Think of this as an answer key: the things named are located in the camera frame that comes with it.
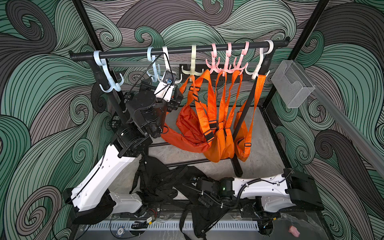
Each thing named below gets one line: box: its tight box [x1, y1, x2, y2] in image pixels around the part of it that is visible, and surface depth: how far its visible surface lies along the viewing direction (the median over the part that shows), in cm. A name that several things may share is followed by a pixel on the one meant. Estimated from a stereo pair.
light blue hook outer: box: [93, 50, 124, 93], surface depth 45 cm
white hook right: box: [245, 40, 274, 80], surface depth 52 cm
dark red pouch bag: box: [162, 76, 212, 152], surface depth 74 cm
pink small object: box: [288, 225, 301, 238], surface depth 67 cm
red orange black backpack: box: [161, 69, 218, 153], surface depth 72 cm
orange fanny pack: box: [233, 75, 267, 162], surface depth 71 cm
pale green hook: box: [181, 44, 204, 76], surface depth 48 cm
